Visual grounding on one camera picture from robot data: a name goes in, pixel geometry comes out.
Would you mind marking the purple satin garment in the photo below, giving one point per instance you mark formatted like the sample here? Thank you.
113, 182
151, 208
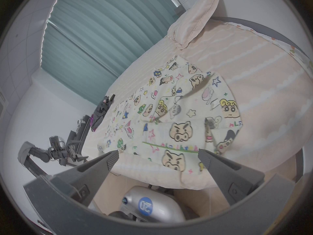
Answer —
92, 121

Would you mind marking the blue-green curtain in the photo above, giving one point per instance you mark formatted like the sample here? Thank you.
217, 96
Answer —
73, 70
110, 21

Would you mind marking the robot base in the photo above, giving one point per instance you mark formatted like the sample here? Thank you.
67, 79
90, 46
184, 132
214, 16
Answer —
156, 204

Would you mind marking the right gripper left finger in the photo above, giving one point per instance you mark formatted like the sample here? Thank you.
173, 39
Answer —
80, 180

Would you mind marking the grey bedside table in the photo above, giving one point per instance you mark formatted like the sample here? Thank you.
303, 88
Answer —
179, 8

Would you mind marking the black garment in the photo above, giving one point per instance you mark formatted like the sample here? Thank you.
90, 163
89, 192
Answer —
101, 109

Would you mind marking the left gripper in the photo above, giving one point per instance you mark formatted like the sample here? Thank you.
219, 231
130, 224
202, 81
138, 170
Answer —
67, 155

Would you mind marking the pink striped pillow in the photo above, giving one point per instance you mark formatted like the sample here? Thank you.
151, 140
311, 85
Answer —
193, 18

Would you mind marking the white printed pyjama top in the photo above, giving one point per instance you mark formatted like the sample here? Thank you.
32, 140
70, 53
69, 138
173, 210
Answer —
176, 111

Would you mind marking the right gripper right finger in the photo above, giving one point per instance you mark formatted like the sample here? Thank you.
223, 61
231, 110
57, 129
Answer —
234, 177

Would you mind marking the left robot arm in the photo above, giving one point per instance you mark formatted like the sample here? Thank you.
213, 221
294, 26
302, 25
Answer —
27, 153

